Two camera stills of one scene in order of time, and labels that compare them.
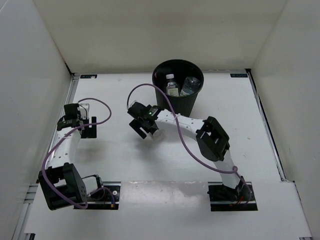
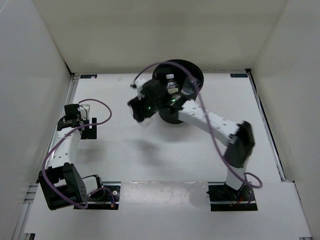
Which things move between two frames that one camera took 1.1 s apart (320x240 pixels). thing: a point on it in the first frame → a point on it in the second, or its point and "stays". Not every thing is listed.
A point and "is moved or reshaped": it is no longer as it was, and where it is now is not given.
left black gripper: (90, 133) stays
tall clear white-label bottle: (172, 87) stays
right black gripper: (136, 125) → (136, 105)
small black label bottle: (157, 134) is moved or reshaped
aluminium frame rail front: (19, 233) stays
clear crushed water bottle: (190, 85) stays
